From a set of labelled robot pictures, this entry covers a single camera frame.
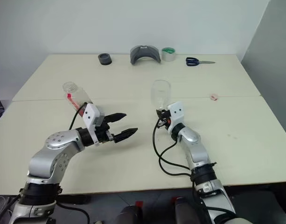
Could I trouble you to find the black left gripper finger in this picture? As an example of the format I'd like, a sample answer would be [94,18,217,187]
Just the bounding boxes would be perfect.
[104,112,127,124]
[113,127,138,143]

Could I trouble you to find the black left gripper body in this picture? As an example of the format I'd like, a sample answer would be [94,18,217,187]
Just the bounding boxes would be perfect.
[95,116,117,144]

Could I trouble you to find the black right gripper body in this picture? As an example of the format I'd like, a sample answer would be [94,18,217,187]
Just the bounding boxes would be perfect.
[156,108,172,130]

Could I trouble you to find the clear plastic bottle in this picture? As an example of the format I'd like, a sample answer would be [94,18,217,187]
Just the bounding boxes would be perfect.
[151,79,171,111]

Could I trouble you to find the clear bottle with red label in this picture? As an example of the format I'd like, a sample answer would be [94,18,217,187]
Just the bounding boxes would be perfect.
[62,81,94,117]

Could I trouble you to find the dark grey round holder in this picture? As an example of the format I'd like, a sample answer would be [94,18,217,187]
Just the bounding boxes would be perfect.
[98,53,112,66]

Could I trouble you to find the dark rounded shape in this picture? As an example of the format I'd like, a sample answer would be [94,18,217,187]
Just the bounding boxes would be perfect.
[114,201,144,224]

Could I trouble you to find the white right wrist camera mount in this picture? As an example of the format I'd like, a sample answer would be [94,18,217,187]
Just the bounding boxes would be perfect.
[167,101,186,134]

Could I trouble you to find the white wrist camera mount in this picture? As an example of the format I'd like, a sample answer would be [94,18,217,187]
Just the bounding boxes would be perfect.
[167,101,186,134]
[83,103,105,146]

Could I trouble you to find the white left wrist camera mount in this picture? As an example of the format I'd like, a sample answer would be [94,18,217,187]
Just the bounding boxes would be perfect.
[83,103,105,146]

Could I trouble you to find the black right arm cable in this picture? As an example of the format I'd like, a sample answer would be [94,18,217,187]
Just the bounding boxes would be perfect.
[153,118,195,178]

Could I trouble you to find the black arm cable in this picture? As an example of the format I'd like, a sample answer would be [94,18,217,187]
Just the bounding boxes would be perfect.
[153,118,195,178]
[55,102,90,224]

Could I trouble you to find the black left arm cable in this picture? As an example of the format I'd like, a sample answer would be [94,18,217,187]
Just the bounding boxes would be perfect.
[55,102,90,224]

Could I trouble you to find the blue handled scissors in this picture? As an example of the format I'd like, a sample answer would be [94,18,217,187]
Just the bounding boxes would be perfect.
[186,56,216,67]

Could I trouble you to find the white cable bundle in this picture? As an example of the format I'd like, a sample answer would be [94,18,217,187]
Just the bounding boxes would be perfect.
[0,196,14,219]

